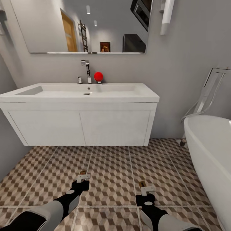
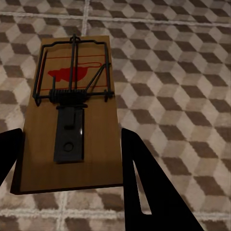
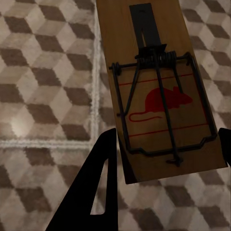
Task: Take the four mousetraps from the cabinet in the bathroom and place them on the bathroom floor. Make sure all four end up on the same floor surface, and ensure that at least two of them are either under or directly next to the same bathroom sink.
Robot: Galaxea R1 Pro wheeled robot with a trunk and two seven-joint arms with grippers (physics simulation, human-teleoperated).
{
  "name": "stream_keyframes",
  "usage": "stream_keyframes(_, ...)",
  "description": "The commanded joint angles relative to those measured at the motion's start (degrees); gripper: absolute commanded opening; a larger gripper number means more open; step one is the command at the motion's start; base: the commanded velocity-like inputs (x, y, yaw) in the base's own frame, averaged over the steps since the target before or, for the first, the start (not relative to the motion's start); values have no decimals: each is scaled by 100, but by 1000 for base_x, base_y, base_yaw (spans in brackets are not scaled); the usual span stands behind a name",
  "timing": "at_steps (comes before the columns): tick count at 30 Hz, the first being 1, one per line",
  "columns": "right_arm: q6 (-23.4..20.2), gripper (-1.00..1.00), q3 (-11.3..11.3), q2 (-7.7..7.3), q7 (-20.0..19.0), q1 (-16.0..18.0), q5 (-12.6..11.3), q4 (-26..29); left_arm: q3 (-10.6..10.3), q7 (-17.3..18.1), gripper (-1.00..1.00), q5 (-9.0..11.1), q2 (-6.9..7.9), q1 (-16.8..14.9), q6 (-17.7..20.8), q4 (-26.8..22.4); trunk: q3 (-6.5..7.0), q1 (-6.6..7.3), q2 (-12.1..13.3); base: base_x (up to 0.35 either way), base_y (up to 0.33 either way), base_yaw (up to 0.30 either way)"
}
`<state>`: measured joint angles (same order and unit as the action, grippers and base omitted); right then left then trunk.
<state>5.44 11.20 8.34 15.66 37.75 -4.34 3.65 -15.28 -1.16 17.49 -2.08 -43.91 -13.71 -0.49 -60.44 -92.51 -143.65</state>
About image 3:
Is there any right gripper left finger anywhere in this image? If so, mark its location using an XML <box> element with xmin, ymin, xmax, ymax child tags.
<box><xmin>45</xmin><ymin>128</ymin><xmax>118</xmax><ymax>231</ymax></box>

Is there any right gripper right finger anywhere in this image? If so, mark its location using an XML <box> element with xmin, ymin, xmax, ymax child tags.
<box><xmin>218</xmin><ymin>128</ymin><xmax>231</xmax><ymax>166</ymax></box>

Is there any mousetrap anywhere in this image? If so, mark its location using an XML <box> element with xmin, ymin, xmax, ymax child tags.
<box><xmin>96</xmin><ymin>0</ymin><xmax>228</xmax><ymax>185</ymax></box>

